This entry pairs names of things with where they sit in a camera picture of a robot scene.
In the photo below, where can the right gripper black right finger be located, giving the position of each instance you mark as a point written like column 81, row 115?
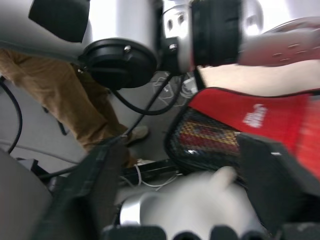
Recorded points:
column 275, row 185

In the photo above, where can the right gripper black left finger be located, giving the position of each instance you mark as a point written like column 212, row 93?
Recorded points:
column 85, row 195

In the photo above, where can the black round robot joint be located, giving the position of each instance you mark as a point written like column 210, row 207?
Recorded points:
column 117, row 62

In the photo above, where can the red paddle case black trim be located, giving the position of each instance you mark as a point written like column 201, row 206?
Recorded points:
column 275, row 117

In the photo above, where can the person in brown trousers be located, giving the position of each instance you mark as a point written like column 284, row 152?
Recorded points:
column 62, row 100

